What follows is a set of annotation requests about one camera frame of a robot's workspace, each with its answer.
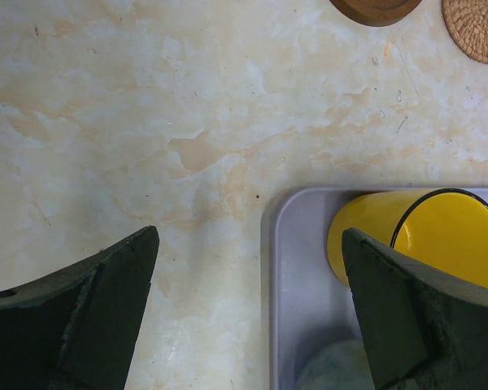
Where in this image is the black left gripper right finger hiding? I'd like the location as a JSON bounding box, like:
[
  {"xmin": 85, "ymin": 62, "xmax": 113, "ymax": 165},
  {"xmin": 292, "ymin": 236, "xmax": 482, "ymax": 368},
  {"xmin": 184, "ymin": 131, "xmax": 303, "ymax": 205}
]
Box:
[{"xmin": 342, "ymin": 228, "xmax": 488, "ymax": 389}]

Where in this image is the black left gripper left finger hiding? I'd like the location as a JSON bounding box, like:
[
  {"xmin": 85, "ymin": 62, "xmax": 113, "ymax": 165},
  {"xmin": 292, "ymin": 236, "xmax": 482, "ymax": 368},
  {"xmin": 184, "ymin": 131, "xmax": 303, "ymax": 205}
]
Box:
[{"xmin": 0, "ymin": 226, "xmax": 159, "ymax": 389}]

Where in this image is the woven rattan coaster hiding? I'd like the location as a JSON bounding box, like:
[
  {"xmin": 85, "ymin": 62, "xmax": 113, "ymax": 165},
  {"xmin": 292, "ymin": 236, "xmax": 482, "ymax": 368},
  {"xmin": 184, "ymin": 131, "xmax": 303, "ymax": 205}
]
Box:
[{"xmin": 442, "ymin": 0, "xmax": 488, "ymax": 64}]

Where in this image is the dark brown wooden coaster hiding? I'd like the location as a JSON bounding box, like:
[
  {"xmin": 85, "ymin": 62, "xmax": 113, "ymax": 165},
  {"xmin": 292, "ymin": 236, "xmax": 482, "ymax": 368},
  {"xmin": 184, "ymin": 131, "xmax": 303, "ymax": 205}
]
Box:
[{"xmin": 331, "ymin": 0, "xmax": 421, "ymax": 27}]

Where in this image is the grey green mug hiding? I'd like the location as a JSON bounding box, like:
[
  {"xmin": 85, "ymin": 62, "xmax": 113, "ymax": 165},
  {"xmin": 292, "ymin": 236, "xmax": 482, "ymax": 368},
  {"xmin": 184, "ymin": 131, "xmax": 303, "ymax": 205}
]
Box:
[{"xmin": 296, "ymin": 340, "xmax": 375, "ymax": 390}]

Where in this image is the yellow mug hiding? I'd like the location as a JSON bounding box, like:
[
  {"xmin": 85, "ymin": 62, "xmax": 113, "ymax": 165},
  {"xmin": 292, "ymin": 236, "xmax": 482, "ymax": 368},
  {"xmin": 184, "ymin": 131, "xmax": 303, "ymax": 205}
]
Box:
[{"xmin": 327, "ymin": 188, "xmax": 488, "ymax": 288}]

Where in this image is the lavender plastic tray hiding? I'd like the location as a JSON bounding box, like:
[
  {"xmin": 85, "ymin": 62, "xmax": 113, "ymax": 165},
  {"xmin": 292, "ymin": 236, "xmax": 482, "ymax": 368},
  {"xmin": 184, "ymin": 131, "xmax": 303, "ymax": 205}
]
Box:
[{"xmin": 259, "ymin": 186, "xmax": 488, "ymax": 390}]

